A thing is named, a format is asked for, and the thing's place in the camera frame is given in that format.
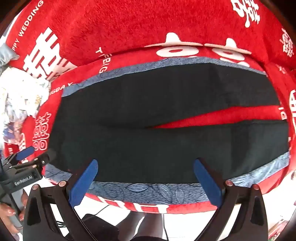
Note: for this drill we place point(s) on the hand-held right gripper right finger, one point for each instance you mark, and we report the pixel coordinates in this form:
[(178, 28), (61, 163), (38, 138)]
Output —
[(208, 185)]

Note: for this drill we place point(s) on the person's left hand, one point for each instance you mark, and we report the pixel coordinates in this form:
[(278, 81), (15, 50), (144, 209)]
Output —
[(5, 208)]

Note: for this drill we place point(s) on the blue-grey leaf-patterned cloth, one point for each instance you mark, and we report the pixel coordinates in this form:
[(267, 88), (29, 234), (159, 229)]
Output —
[(150, 191)]

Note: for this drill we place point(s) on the grey cloth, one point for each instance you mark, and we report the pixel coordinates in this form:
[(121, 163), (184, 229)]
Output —
[(5, 55)]

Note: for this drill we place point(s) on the red printed blanket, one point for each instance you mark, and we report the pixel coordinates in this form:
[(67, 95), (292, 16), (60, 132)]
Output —
[(115, 27)]

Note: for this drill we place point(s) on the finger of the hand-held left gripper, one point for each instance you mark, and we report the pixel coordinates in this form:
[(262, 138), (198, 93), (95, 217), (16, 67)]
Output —
[(44, 159), (25, 153)]

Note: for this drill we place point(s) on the colourful printed cloth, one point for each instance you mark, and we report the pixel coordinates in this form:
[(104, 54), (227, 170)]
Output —
[(16, 111)]

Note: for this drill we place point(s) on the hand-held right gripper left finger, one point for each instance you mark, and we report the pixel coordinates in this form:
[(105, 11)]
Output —
[(83, 183)]

